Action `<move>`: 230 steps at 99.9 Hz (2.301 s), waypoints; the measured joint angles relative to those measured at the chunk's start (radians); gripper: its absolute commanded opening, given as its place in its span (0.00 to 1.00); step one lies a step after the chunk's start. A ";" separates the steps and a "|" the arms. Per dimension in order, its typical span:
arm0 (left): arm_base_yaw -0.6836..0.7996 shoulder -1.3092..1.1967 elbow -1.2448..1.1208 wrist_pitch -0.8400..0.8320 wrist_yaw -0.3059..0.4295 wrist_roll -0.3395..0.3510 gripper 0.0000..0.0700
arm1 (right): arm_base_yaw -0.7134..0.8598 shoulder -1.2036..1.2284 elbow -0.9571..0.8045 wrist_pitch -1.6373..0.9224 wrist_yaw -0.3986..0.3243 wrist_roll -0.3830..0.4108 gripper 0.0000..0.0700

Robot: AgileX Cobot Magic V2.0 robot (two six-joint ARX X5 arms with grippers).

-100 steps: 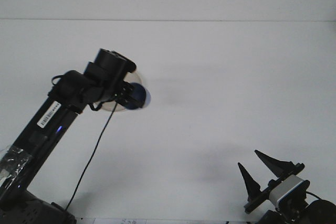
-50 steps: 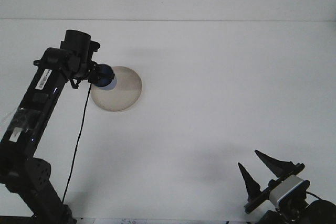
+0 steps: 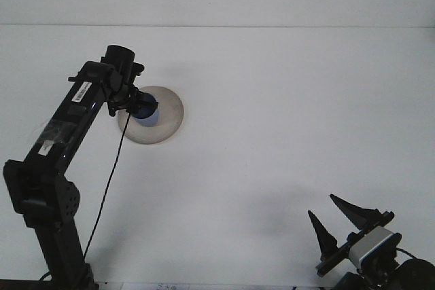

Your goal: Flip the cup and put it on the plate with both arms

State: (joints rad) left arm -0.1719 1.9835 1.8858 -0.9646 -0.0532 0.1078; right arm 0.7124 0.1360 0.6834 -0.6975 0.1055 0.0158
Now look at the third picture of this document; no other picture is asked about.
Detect pale blue cup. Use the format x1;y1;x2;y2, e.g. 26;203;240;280
131;92;160;128

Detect pale round plate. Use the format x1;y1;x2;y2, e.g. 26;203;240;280
117;85;186;145

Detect white printed paper sheet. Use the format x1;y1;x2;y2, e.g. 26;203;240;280
120;282;191;290

